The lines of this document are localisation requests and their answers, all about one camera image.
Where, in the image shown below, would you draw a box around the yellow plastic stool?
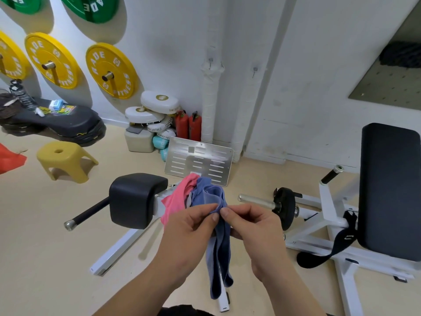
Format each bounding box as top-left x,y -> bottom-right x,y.
36,141 -> 99,184

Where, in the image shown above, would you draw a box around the green weight plate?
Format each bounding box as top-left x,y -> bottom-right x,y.
58,0 -> 120,24
0,0 -> 43,15

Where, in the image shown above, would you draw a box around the colourful snack packet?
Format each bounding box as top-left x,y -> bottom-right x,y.
49,104 -> 77,115

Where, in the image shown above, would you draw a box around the black strap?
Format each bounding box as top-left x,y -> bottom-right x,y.
296,210 -> 358,269

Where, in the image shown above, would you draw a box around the orange plastic bag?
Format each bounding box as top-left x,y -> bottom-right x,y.
0,143 -> 28,176

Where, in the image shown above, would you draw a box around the person's right forearm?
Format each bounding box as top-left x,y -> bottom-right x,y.
253,256 -> 328,316

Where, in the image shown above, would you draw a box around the pink towel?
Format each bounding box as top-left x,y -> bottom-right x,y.
160,173 -> 200,227

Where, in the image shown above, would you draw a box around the beige plastic container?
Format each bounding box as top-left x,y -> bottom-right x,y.
125,126 -> 155,154

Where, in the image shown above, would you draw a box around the black aerobic step platform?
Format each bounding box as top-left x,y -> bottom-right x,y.
0,97 -> 107,148

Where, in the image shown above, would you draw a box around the person's left hand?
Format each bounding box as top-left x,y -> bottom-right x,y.
154,204 -> 220,288

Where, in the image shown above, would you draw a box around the dark wicker basket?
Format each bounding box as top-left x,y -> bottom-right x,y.
0,93 -> 20,121

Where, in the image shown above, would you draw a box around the clear water bottle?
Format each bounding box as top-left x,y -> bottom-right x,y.
9,79 -> 37,111

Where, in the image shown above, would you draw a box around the white weight machine frame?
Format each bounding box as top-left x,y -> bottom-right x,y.
284,166 -> 418,316

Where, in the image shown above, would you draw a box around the person's right hand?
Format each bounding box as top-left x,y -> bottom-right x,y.
219,203 -> 290,284

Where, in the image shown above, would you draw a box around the black weight plate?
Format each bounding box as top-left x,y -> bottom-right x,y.
272,187 -> 298,231

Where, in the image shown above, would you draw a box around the white exercise machine frame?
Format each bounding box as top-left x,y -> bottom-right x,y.
89,184 -> 231,313

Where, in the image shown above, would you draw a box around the person's black shorts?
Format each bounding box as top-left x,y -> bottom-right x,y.
159,305 -> 214,316

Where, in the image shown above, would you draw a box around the silver slotted foot plate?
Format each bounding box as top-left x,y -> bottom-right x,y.
164,137 -> 235,187

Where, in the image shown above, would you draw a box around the red fire extinguisher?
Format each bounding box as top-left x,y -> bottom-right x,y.
188,111 -> 203,142
175,110 -> 190,140

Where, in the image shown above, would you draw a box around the blue towel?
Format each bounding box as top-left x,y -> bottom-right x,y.
190,176 -> 228,211
205,207 -> 234,301

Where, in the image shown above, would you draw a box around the person's left forearm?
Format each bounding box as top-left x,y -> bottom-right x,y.
92,259 -> 185,316

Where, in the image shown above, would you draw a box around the black handle bar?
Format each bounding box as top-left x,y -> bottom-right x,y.
64,196 -> 111,232

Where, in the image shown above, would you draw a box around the black handle grip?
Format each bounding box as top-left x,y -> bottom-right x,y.
321,165 -> 344,185

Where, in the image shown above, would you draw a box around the chrome plate sleeve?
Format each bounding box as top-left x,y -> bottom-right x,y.
238,194 -> 280,210

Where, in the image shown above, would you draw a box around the black seat pad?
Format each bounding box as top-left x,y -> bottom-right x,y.
357,122 -> 421,262

